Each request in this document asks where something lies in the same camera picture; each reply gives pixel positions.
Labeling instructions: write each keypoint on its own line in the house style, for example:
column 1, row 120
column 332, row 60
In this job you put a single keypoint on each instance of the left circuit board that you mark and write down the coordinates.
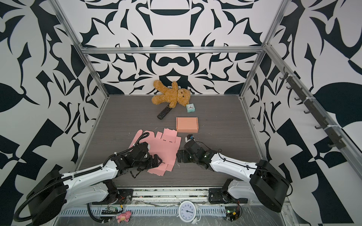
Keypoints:
column 112, row 210

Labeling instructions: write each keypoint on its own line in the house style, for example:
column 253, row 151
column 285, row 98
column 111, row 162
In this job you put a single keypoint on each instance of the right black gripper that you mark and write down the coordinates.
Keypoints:
column 185, row 152

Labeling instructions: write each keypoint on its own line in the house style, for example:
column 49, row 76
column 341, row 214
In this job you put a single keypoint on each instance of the black remote control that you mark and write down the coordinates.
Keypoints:
column 164, row 112

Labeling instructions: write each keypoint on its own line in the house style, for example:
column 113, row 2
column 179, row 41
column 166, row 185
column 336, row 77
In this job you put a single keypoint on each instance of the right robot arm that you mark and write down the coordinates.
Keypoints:
column 269, row 186

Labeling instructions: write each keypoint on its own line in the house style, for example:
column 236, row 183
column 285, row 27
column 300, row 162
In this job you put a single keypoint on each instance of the small teal alarm clock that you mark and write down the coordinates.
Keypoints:
column 190, row 108

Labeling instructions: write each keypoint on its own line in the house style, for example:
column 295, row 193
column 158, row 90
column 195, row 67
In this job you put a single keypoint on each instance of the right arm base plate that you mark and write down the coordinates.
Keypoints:
column 220, row 196

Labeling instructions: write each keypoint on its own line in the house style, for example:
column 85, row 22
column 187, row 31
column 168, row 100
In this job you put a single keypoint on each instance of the pink cardboard box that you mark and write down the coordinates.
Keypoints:
column 166, row 145

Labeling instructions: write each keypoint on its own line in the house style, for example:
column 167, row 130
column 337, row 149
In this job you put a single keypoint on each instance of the circuit board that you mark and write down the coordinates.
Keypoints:
column 112, row 210
column 233, row 212

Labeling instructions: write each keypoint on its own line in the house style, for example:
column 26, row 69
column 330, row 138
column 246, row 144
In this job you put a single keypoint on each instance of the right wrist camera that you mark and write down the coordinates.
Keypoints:
column 189, row 138

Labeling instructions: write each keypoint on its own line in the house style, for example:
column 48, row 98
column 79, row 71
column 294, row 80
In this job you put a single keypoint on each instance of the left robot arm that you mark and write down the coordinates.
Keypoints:
column 58, row 192

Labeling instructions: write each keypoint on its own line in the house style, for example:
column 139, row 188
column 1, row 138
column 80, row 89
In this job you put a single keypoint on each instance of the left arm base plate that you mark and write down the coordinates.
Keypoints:
column 123, row 196

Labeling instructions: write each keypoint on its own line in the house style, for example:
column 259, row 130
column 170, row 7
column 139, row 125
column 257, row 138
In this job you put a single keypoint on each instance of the salmon cardboard box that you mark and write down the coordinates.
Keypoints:
column 187, row 124

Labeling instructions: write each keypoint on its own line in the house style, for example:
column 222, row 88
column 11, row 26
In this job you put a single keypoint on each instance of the white round analog clock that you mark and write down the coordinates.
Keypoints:
column 189, row 212

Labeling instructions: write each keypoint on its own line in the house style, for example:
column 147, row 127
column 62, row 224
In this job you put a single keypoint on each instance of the small pink toy figure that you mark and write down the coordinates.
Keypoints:
column 124, row 217

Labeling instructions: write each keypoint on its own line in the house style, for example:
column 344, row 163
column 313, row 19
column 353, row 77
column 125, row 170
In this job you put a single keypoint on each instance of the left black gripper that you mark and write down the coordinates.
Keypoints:
column 150, row 164

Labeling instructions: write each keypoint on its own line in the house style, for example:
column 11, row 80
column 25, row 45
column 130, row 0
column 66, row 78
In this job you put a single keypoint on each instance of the wall hook rack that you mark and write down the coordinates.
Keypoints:
column 314, row 108

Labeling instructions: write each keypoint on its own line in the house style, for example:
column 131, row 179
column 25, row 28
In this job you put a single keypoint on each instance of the brown teddy bear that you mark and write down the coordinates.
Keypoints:
column 172, row 96

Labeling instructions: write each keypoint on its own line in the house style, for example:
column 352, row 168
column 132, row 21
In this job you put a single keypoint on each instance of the right circuit board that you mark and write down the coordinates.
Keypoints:
column 233, row 212

